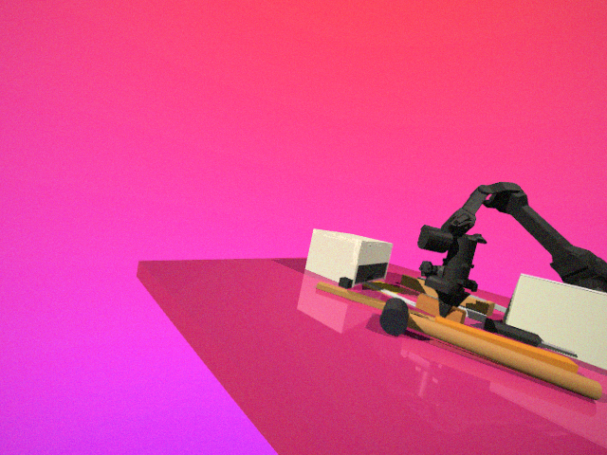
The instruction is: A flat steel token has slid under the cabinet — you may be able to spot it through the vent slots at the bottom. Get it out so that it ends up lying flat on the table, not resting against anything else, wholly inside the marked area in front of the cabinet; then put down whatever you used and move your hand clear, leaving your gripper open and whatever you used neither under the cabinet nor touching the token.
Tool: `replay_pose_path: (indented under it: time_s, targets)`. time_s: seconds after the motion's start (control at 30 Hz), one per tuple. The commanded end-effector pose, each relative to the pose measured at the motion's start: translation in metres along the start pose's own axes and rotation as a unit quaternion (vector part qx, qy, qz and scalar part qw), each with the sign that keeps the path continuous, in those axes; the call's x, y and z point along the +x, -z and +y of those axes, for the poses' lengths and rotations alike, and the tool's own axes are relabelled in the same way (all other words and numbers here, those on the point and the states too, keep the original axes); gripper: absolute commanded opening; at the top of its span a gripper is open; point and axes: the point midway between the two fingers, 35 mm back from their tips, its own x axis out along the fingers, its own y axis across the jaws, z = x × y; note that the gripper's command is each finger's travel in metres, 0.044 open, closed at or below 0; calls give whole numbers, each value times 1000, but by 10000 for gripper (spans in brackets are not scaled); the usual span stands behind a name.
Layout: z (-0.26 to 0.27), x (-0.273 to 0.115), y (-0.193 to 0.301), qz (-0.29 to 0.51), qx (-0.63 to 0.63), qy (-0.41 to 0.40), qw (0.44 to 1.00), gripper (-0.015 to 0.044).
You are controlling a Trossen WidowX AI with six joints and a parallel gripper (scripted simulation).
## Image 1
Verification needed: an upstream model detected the black-handled metal rod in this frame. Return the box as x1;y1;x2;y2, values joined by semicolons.
485;318;575;355

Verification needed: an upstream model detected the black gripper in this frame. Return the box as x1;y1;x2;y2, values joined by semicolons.
424;255;478;318

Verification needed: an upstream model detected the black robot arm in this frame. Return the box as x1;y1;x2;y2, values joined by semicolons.
417;182;607;293

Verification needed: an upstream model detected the orange rod with dark cylindrical end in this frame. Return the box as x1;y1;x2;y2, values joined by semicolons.
379;297;602;400

